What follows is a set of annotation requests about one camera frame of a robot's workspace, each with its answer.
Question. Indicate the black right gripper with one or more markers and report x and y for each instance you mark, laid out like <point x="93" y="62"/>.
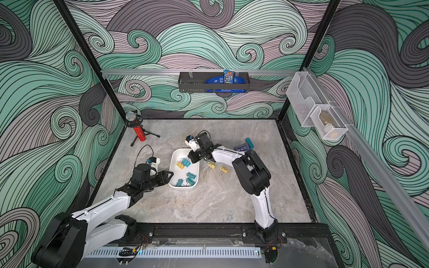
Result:
<point x="198" y="153"/>

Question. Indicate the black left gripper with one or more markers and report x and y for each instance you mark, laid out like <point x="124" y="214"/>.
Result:
<point x="162" y="176"/>

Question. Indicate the white plastic storage tray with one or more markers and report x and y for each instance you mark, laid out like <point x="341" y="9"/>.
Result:
<point x="178" y="155"/>

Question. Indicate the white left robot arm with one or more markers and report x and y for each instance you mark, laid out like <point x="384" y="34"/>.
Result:
<point x="71" y="237"/>

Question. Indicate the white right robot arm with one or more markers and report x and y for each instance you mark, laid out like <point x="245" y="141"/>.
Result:
<point x="252" y="173"/>

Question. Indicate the teal small box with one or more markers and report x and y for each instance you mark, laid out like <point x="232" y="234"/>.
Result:
<point x="249" y="142"/>

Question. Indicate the red sequin microphone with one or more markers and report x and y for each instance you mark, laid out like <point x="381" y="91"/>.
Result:
<point x="133" y="120"/>

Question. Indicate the blue snack packet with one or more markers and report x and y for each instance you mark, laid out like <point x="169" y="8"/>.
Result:
<point x="227" y="77"/>

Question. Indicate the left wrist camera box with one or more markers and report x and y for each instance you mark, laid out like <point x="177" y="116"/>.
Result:
<point x="153" y="162"/>

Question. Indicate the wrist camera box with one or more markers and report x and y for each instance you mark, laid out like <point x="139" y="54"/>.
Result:
<point x="153" y="162"/>
<point x="192" y="142"/>

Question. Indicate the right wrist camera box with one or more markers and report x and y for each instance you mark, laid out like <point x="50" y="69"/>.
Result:
<point x="192" y="142"/>

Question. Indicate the black wall shelf basket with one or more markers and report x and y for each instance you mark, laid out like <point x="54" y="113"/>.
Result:
<point x="212" y="82"/>

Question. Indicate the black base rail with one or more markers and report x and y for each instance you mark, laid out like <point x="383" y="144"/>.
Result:
<point x="311" y="234"/>

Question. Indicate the white slotted cable duct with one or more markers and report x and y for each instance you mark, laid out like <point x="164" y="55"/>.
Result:
<point x="198" y="252"/>

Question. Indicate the clear plastic wall bin large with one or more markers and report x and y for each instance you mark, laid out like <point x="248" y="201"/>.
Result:
<point x="305" y="95"/>

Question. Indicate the aluminium rail back wall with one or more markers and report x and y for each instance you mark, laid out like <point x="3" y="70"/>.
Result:
<point x="169" y="72"/>

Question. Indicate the aluminium rail wall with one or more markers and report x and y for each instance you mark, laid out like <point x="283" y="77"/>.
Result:
<point x="169" y="72"/>
<point x="385" y="178"/>

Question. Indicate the clear plastic wall bin small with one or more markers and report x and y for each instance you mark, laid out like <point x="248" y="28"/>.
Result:
<point x="328" y="124"/>

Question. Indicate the black vertical frame post right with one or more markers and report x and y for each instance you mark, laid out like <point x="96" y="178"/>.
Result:
<point x="319" y="16"/>

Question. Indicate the black vertical frame post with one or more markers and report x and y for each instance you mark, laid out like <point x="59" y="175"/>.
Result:
<point x="319" y="16"/>
<point x="81" y="41"/>

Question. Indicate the black vertical frame post left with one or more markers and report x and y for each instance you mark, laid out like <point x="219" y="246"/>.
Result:
<point x="81" y="41"/>

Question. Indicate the aluminium rail right wall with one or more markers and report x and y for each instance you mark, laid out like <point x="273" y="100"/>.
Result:
<point x="385" y="178"/>

